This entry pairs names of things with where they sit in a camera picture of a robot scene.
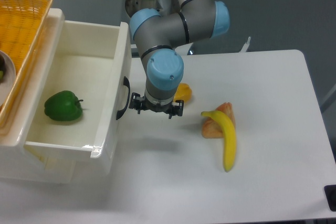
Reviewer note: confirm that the white bowl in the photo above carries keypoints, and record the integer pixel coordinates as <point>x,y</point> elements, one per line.
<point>8,76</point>

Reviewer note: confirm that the yellow bell pepper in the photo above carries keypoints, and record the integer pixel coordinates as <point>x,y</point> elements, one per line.
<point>183,92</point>

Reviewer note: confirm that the pink apple slice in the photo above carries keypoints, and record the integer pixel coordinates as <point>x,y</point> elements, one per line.
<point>210,129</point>

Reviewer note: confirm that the white drawer cabinet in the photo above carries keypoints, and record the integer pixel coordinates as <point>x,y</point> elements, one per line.
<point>17,162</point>

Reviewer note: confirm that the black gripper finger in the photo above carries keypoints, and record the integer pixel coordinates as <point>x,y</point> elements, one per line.
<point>137,102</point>
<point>176,108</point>

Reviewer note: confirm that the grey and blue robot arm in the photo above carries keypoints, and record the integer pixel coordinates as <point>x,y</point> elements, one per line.
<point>157,34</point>

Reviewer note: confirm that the yellow banana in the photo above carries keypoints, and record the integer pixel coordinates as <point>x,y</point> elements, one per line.
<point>229,137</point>

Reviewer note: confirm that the black corner table clamp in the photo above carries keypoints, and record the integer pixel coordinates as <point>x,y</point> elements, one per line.
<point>330,193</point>

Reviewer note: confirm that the yellow woven basket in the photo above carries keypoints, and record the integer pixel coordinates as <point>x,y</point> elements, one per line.
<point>21,24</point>

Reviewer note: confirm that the green bell pepper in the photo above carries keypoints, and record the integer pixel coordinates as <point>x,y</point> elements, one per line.
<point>63,106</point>

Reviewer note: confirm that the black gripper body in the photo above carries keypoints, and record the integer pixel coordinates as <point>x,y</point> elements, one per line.
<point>156,105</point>

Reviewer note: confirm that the white metal bracket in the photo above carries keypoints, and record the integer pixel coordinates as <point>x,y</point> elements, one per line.
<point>245,46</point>

